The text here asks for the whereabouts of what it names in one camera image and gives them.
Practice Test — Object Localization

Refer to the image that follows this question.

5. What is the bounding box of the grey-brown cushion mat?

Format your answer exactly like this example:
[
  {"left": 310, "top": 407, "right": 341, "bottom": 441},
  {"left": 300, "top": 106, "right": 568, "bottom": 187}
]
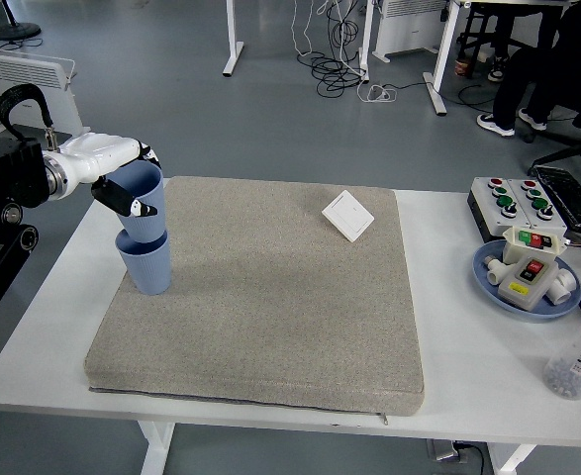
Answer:
[{"left": 82, "top": 175, "right": 426, "bottom": 427}]

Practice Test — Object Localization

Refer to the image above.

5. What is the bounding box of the person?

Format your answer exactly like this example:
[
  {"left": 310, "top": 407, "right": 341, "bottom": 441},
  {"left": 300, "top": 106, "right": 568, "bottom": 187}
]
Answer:
[
  {"left": 476, "top": 0, "right": 581, "bottom": 144},
  {"left": 486, "top": 7, "right": 558, "bottom": 84}
]

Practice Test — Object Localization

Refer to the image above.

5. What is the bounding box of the blue round plate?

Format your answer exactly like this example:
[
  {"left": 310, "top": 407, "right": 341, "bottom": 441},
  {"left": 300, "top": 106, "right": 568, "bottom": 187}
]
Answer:
[{"left": 471, "top": 239, "right": 581, "bottom": 324}]

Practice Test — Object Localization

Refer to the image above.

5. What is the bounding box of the grey power strip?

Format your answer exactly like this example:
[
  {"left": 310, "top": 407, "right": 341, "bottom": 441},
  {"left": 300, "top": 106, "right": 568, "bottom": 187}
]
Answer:
[{"left": 426, "top": 438, "right": 492, "bottom": 466}]

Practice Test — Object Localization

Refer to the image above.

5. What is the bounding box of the white cable with plug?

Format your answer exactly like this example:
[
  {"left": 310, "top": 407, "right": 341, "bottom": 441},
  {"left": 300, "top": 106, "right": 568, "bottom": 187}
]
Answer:
[{"left": 356, "top": 81, "right": 399, "bottom": 105}]

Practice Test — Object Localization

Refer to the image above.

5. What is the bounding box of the white panel heater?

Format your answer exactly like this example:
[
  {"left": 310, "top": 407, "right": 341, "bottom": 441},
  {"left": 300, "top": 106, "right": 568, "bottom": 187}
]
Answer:
[
  {"left": 371, "top": 0, "right": 449, "bottom": 63},
  {"left": 0, "top": 47, "right": 92, "bottom": 147}
]

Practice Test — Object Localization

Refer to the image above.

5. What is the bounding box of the white wall switch plate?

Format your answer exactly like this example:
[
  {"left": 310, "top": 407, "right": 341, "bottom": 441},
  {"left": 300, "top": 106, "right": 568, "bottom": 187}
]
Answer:
[{"left": 321, "top": 189, "right": 376, "bottom": 243}]

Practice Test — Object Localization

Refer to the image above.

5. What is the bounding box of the red-lidded clear screw jar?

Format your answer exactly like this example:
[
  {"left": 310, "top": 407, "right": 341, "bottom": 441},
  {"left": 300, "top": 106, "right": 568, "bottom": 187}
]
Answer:
[{"left": 542, "top": 307, "right": 581, "bottom": 401}]

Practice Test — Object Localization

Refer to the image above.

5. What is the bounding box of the black stool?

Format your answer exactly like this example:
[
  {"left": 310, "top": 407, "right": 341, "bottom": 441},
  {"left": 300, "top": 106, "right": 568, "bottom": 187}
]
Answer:
[{"left": 456, "top": 3, "right": 494, "bottom": 65}]

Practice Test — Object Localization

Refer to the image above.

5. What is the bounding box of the white push-button control box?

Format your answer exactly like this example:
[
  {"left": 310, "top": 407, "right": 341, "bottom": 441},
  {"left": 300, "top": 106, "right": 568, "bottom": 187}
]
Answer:
[
  {"left": 509, "top": 177, "right": 568, "bottom": 237},
  {"left": 466, "top": 176, "right": 533, "bottom": 244}
]

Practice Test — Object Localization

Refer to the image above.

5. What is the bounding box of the black cable bundle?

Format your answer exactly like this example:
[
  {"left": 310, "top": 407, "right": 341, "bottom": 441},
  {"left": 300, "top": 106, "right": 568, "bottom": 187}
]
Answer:
[{"left": 297, "top": 0, "right": 370, "bottom": 99}]

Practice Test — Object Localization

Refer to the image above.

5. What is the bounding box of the white green-red switch box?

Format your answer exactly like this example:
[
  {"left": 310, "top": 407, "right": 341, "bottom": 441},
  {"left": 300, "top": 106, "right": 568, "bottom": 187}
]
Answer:
[{"left": 501, "top": 226, "right": 568, "bottom": 266}]

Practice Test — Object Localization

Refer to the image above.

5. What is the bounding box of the white pipe fitting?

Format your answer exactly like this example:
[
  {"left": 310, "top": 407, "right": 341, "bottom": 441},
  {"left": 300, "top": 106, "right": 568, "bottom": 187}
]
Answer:
[
  {"left": 546, "top": 266, "right": 581, "bottom": 307},
  {"left": 484, "top": 254, "right": 509, "bottom": 287}
]

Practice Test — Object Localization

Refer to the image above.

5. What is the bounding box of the black fan stand base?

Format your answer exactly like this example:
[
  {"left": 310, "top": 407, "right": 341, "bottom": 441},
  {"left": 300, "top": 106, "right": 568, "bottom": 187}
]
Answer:
[{"left": 0, "top": 0, "right": 43, "bottom": 42}]

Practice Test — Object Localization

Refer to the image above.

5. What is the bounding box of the grey red-button switch box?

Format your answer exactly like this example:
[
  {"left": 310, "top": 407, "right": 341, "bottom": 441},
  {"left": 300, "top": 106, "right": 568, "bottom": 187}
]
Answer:
[{"left": 497, "top": 254, "right": 560, "bottom": 314}]

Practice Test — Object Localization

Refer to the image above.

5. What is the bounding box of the white table leg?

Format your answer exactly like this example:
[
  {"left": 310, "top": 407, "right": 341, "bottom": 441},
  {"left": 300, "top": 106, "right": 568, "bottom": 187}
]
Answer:
[
  {"left": 487, "top": 442, "right": 538, "bottom": 475},
  {"left": 139, "top": 420, "right": 176, "bottom": 475}
]

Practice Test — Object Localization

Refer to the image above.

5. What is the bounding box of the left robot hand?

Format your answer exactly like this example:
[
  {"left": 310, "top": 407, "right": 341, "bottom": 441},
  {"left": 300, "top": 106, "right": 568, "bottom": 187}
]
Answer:
[{"left": 54, "top": 132, "right": 163, "bottom": 219}]

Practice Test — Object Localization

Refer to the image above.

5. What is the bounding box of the white desk leg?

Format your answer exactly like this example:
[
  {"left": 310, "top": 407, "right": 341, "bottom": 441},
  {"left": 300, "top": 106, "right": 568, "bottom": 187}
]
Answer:
[
  {"left": 422, "top": 0, "right": 462, "bottom": 118},
  {"left": 222, "top": 0, "right": 245, "bottom": 77}
]

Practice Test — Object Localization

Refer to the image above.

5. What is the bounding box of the black mesh tray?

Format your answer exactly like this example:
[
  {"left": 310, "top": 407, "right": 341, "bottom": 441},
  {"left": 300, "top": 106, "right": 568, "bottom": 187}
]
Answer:
[{"left": 534, "top": 165, "right": 581, "bottom": 234}]

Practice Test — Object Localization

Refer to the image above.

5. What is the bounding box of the blue ribbed plastic cup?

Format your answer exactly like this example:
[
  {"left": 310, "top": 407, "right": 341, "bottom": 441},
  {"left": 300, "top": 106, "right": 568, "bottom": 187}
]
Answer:
[
  {"left": 105, "top": 165, "right": 168, "bottom": 244},
  {"left": 115, "top": 230, "right": 173, "bottom": 297}
]

